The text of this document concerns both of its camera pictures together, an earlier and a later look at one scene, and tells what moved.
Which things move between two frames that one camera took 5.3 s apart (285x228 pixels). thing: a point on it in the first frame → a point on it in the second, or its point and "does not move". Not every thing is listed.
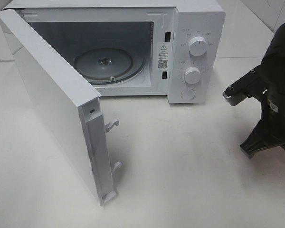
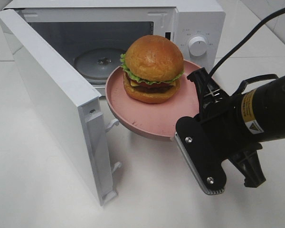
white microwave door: [73, 103] does not move
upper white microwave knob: [197, 46] does not move
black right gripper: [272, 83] → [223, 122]
